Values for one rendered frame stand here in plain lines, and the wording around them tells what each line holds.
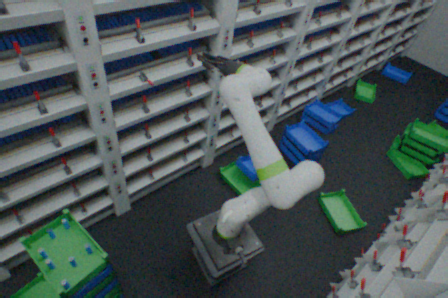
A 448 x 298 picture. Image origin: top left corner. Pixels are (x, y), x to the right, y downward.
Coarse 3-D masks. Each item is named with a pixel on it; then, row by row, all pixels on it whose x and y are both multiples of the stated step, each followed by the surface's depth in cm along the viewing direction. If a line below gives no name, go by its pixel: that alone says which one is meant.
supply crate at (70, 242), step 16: (48, 224) 123; (32, 240) 121; (48, 240) 124; (64, 240) 125; (80, 240) 125; (32, 256) 114; (48, 256) 119; (64, 256) 120; (80, 256) 121; (96, 256) 122; (48, 272) 115; (64, 272) 116; (80, 272) 117; (96, 272) 116; (64, 288) 112
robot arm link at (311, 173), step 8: (296, 168) 114; (304, 168) 113; (312, 168) 113; (320, 168) 115; (304, 176) 110; (312, 176) 111; (320, 176) 113; (312, 184) 111; (320, 184) 114; (248, 192) 148; (256, 192) 143; (264, 192) 137; (256, 200) 142; (264, 200) 138; (256, 208) 143; (264, 208) 143
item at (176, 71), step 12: (204, 36) 156; (156, 72) 140; (168, 72) 142; (180, 72) 145; (192, 72) 152; (120, 84) 130; (132, 84) 132; (144, 84) 135; (156, 84) 141; (120, 96) 131
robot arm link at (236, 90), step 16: (224, 80) 107; (240, 80) 105; (224, 96) 107; (240, 96) 105; (240, 112) 105; (256, 112) 107; (240, 128) 108; (256, 128) 105; (256, 144) 105; (272, 144) 106; (256, 160) 105; (272, 160) 104
